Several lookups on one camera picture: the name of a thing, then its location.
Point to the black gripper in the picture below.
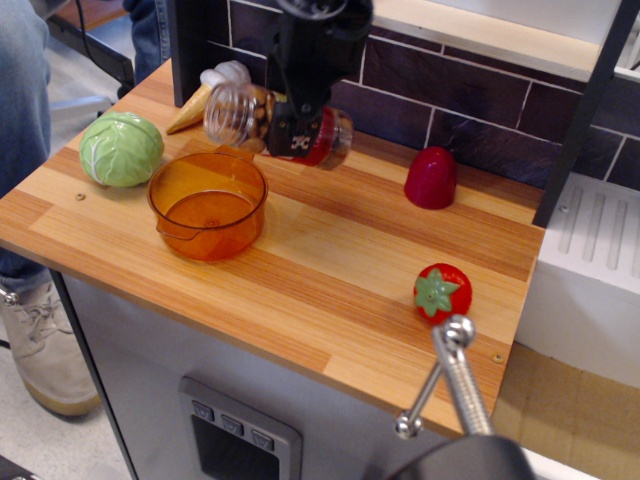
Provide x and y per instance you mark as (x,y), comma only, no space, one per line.
(313,45)

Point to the clear almond jar red label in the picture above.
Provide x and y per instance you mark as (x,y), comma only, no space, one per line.
(239,116)

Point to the orange transparent plastic pot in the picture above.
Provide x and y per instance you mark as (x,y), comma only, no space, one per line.
(209,206)

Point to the toy ice cream cone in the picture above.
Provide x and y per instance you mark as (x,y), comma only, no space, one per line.
(192,111)

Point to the dark red dome cap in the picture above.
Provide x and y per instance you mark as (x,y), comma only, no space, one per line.
(432,179)

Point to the green toy cabbage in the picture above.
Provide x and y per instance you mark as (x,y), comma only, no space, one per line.
(121,149)

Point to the blue jeans leg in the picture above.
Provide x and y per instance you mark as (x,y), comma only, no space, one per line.
(25,74)
(150,35)

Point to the red toy strawberry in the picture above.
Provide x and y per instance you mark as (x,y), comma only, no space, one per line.
(441,290)

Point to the grey oven control panel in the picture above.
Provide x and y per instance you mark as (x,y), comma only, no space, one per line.
(231,440)

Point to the beige suede shoe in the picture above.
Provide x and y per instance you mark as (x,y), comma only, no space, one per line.
(47,355)

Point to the metal clamp screw handle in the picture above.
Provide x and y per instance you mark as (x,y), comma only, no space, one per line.
(450,341)

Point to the black shelf post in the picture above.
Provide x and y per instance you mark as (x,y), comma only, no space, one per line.
(603,71)

